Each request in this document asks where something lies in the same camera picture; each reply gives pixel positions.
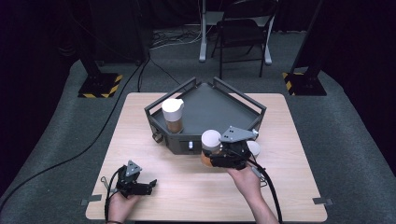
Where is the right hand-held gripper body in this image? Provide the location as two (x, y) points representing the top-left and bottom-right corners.
(219, 125), (259, 171)

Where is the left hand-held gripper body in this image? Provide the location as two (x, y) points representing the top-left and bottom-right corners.
(117, 160), (144, 199)

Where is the yellow-orange spice jar white lid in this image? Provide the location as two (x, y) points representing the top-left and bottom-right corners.
(246, 140), (262, 159)

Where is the deep orange spice jar white lid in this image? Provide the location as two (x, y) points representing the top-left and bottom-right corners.
(200, 129), (223, 168)

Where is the grey corner spice rack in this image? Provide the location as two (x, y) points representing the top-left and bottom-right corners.
(144, 77), (268, 156)

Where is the brown spice jar white lid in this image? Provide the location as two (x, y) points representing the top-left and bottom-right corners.
(161, 98), (185, 134)

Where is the person's left hand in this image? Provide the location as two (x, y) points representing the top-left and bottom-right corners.
(107, 190), (142, 223)

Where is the person's right hand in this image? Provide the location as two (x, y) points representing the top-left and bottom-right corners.
(226, 164), (262, 200)

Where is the grey tape piece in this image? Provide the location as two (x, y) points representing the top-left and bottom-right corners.
(312, 196), (334, 206)
(79, 194), (103, 206)

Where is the black stand striped base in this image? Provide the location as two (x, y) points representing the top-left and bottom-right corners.
(282, 0), (328, 97)
(78, 46), (124, 99)

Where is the black folding chair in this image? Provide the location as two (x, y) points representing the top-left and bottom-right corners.
(211, 0), (279, 80)

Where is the dark cabinet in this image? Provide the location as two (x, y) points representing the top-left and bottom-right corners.
(88, 0), (154, 64)

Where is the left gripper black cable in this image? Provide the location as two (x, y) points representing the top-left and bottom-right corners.
(100, 167), (126, 223)

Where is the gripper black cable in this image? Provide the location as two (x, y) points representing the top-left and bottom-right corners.
(100, 167), (126, 223)
(247, 159), (284, 224)

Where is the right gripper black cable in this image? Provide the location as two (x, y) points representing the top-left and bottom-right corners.
(247, 159), (284, 224)

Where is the long black floor cable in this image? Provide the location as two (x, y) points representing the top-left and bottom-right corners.
(0, 59), (149, 208)

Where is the white desk frame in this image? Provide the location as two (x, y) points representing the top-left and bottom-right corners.
(198, 0), (276, 66)

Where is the bundle of floor cables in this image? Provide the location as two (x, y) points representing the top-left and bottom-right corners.
(150, 28), (204, 51)

